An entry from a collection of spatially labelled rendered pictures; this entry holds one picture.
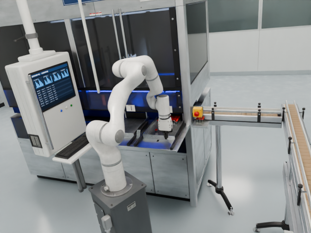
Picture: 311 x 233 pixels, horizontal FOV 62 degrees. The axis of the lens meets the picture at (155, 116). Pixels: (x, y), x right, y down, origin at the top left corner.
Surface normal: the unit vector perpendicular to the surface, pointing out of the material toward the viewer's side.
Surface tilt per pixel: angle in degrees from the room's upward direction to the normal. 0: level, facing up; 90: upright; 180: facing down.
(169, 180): 90
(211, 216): 0
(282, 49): 90
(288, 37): 90
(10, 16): 90
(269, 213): 0
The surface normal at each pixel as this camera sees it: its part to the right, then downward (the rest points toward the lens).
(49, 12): -0.34, 0.41
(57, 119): 0.90, 0.07
